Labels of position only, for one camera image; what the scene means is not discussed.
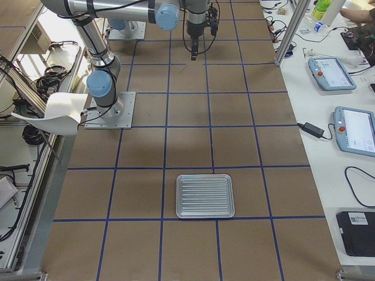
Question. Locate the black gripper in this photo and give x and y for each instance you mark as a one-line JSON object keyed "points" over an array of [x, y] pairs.
{"points": [[193, 30]]}

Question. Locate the silver metal tray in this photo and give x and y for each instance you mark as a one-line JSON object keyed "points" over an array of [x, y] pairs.
{"points": [[200, 196]]}

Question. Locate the upper teach pendant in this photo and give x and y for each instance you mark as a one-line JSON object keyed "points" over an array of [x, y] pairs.
{"points": [[330, 74]]}

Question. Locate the teach pendant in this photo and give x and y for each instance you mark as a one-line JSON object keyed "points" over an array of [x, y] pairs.
{"points": [[330, 74], [354, 130]]}

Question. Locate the black power brick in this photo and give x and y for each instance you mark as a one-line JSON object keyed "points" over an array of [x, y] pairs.
{"points": [[311, 129]]}

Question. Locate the white plastic chair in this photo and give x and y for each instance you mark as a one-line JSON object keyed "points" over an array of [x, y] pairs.
{"points": [[62, 114]]}

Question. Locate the lower teach pendant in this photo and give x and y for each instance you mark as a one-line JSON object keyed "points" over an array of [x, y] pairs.
{"points": [[354, 130]]}

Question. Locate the black tablet device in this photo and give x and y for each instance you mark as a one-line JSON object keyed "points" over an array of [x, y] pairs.
{"points": [[357, 232]]}

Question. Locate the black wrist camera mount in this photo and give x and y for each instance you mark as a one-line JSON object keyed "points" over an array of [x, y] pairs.
{"points": [[213, 20]]}

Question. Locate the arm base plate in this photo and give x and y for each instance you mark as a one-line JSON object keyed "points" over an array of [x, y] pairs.
{"points": [[125, 30], [119, 116]]}

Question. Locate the aluminium frame post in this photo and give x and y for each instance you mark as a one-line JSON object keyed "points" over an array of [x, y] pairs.
{"points": [[296, 19]]}

